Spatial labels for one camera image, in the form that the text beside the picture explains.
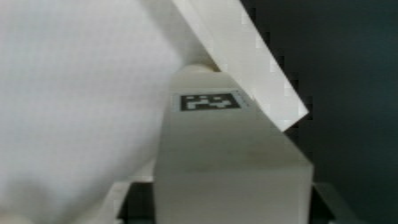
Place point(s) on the white desk tabletop tray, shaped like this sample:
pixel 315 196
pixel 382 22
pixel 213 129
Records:
pixel 91 52

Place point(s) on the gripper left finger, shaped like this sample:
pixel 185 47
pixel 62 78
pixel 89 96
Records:
pixel 128 205

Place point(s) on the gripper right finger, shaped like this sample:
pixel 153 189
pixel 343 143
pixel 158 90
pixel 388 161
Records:
pixel 329 211

